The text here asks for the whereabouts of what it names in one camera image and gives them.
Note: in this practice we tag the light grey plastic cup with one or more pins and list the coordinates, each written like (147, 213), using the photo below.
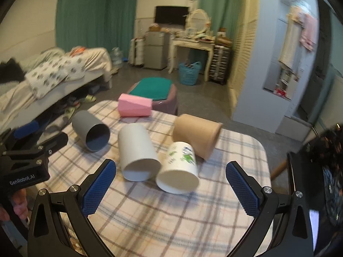
(138, 158)

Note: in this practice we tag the brown kraft paper cup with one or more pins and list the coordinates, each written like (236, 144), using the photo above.
(200, 133)

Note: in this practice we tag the white printed paper cup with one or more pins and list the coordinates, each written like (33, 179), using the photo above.
(179, 171)

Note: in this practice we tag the mauve round stool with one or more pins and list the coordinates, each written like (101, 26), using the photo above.
(169, 106)

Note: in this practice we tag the green seat cushion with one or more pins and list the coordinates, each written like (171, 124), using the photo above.
(155, 88)

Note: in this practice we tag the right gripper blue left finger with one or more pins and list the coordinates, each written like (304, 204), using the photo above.
(48, 235)

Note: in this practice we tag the pink hanging towel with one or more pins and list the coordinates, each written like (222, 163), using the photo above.
(308, 35)

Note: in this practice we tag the oval vanity mirror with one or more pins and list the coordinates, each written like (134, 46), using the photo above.
(198, 20)

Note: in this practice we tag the black flat television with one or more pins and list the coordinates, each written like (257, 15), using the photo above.
(172, 15)

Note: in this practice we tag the white hanging towel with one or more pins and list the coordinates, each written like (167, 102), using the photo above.
(290, 53)

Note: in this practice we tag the large water bottle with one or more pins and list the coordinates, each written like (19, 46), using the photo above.
(116, 56)

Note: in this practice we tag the green curtain left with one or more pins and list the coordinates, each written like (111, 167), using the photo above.
(105, 24)

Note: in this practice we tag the green curtain behind mirror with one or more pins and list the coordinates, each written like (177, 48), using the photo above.
(223, 14)

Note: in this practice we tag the person's left hand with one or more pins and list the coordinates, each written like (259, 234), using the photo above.
(19, 203)

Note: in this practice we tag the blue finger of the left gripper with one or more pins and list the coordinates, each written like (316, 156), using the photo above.
(50, 146)
(26, 130)

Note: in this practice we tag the black drawer storage tower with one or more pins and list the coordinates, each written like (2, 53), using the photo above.
(219, 68)

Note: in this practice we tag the white suitcase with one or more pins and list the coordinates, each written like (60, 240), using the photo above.
(136, 52)

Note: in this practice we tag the bed with beige bedding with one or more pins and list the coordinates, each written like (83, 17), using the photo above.
(23, 84)

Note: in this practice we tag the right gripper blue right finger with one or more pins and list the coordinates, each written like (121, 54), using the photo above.
(294, 233)

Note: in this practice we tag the leaf patterned white blanket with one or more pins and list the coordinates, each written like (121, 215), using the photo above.
(51, 73)

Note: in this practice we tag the small grey refrigerator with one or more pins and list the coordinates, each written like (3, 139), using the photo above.
(156, 50)

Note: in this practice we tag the louvered wardrobe door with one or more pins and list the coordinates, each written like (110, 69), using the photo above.
(243, 46)

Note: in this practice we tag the blue plastic laundry basket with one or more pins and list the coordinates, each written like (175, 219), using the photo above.
(188, 73)

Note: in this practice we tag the dark grey plastic cup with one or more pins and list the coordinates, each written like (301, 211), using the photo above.
(93, 133)

